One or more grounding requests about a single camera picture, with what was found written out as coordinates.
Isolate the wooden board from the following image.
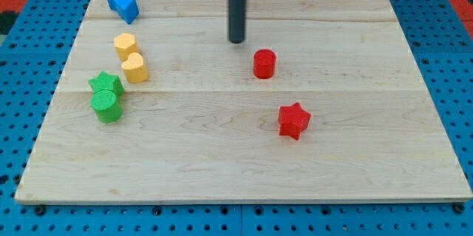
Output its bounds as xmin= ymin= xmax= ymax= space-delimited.
xmin=15 ymin=0 xmax=472 ymax=205

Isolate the yellow pentagon block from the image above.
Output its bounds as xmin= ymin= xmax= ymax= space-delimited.
xmin=114 ymin=33 xmax=140 ymax=61

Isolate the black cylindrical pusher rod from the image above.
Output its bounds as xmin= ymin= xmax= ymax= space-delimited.
xmin=228 ymin=0 xmax=247 ymax=44

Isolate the red star block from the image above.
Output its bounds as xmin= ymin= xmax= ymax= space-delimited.
xmin=278 ymin=102 xmax=311 ymax=141

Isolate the red cylinder block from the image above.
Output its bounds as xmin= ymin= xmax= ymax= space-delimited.
xmin=253 ymin=49 xmax=276 ymax=79

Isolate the blue triangle block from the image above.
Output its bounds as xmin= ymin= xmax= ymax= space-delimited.
xmin=114 ymin=0 xmax=140 ymax=24

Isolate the yellow heart block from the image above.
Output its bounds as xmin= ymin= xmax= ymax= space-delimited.
xmin=121 ymin=53 xmax=149 ymax=84

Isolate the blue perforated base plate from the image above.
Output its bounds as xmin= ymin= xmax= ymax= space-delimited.
xmin=1 ymin=0 xmax=472 ymax=235

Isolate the green cylinder block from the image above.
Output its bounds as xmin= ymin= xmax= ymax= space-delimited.
xmin=91 ymin=90 xmax=123 ymax=124

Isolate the green star block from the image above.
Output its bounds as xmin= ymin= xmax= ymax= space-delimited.
xmin=88 ymin=71 xmax=124 ymax=96

